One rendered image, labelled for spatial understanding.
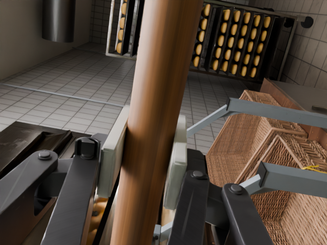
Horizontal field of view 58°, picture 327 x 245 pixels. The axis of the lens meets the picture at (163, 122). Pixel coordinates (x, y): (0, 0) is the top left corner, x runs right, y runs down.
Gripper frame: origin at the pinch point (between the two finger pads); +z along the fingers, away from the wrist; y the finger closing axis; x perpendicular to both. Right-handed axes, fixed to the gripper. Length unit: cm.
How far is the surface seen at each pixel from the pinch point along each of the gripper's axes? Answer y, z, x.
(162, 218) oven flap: 10, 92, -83
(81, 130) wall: -49, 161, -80
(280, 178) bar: 27, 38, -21
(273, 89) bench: 61, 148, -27
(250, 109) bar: 32, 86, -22
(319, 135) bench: 61, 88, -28
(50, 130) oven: -67, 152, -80
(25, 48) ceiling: -142, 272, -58
